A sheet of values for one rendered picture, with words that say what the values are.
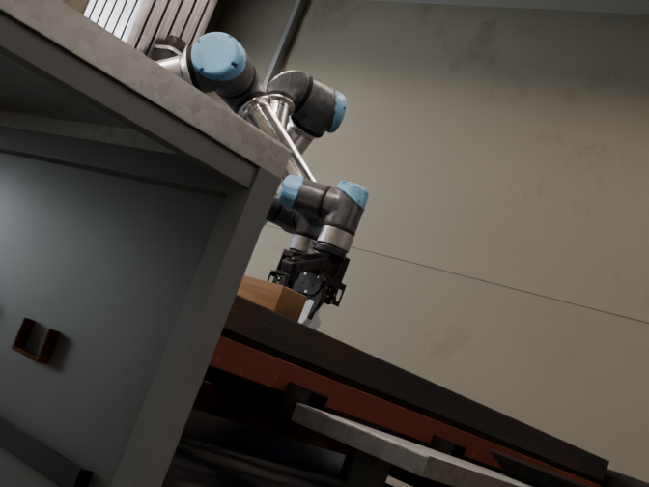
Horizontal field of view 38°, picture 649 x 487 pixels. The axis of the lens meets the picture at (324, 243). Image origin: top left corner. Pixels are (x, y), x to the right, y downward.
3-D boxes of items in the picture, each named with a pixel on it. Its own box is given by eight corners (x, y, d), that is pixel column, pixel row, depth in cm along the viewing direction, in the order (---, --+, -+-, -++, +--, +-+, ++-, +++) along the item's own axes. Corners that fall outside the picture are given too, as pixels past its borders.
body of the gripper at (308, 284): (338, 310, 208) (356, 260, 209) (314, 299, 201) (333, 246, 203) (314, 302, 213) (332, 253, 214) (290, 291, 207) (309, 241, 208)
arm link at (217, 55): (52, 141, 236) (259, 93, 228) (22, 121, 222) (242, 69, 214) (48, 98, 239) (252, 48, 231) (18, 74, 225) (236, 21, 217)
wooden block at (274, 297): (297, 324, 158) (308, 297, 159) (272, 313, 154) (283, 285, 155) (255, 311, 167) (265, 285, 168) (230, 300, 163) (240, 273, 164)
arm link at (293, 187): (284, 213, 220) (327, 226, 217) (273, 200, 209) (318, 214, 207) (296, 182, 221) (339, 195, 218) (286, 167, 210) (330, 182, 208)
